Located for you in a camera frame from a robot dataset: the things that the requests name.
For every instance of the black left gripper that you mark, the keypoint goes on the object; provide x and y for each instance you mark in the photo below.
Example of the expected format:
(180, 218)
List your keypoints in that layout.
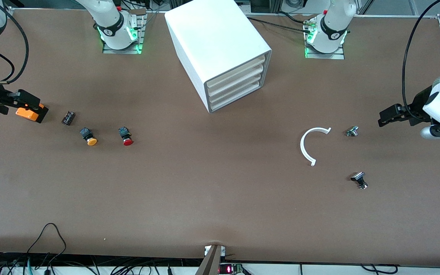
(418, 105)

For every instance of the white plastic drawer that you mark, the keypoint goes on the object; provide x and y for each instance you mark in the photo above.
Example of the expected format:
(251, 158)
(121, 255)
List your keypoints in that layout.
(235, 81)
(235, 89)
(235, 74)
(235, 97)

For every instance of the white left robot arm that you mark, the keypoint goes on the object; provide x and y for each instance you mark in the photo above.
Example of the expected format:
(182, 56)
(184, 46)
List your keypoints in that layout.
(332, 26)

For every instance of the yellow push button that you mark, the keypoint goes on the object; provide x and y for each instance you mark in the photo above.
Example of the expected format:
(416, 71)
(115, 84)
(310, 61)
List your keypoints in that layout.
(90, 139)

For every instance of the red push button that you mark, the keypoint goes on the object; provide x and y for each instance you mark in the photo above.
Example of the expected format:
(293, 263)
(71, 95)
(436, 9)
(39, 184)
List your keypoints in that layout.
(126, 139)

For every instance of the white drawer cabinet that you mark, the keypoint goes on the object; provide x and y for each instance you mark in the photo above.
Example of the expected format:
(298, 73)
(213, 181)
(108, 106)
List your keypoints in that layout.
(212, 34)

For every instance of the orange box with black base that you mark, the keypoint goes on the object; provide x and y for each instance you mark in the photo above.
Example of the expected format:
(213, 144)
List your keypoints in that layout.
(31, 114)

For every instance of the small black terminal block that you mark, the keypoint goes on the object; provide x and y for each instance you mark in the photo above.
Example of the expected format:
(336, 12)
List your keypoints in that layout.
(68, 118)

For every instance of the white curved plastic arc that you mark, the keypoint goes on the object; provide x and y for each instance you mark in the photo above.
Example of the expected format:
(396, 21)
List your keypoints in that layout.
(302, 147)

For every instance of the device with red display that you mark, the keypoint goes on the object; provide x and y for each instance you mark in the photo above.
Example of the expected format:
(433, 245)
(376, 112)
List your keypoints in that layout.
(229, 269)

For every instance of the metal table clamp bar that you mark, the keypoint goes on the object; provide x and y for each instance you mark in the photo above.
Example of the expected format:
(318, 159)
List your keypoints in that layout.
(210, 263)

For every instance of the small metal switch part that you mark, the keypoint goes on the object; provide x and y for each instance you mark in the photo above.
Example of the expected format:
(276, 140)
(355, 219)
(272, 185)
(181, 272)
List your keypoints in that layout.
(352, 131)

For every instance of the black selector switch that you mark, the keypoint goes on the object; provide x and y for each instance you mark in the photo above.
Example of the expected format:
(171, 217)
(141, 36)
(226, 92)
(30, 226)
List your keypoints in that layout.
(359, 179)

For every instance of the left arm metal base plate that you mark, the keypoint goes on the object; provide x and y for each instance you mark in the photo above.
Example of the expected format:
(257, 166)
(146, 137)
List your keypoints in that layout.
(338, 55)

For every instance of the aluminium table edge rail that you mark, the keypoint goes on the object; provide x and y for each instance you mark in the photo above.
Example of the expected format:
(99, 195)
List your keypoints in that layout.
(9, 10)

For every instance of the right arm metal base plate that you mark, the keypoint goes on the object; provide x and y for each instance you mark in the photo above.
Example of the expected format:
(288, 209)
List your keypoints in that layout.
(139, 42)

